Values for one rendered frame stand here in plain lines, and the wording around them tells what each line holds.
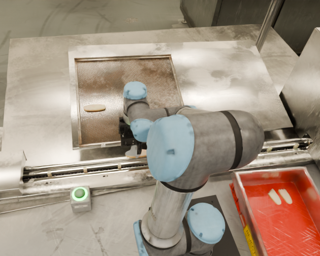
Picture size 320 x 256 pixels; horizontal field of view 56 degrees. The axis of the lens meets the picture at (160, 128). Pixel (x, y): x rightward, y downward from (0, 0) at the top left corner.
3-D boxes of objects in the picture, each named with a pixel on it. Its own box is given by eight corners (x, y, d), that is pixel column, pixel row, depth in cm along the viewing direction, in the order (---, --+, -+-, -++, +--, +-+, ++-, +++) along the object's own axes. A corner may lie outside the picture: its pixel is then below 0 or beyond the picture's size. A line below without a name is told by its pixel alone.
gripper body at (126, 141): (118, 133, 118) (118, 112, 109) (140, 131, 120) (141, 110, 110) (121, 149, 113) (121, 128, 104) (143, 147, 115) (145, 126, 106)
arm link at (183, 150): (186, 259, 91) (251, 144, 51) (137, 272, 86) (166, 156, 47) (173, 222, 98) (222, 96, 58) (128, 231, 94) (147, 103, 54)
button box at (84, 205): (72, 217, 118) (68, 204, 110) (71, 199, 123) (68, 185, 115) (93, 214, 120) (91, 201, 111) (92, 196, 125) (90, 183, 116)
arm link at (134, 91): (126, 98, 92) (120, 80, 97) (125, 122, 100) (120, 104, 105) (151, 95, 94) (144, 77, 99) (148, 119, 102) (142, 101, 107)
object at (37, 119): (40, 277, 174) (-4, 214, 112) (37, 127, 245) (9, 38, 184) (304, 213, 218) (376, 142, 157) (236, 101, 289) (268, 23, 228)
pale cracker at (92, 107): (83, 112, 137) (83, 110, 136) (83, 105, 139) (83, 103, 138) (105, 110, 139) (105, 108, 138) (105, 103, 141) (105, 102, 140)
